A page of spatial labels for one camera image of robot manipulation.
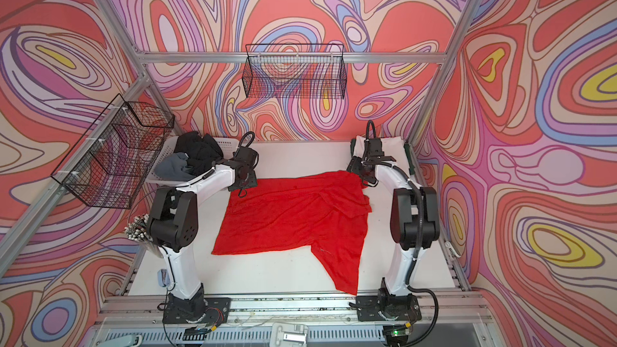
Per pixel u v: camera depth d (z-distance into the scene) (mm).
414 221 515
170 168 977
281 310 750
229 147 1085
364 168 733
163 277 780
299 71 962
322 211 954
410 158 1058
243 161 777
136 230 718
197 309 654
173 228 516
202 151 1046
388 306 661
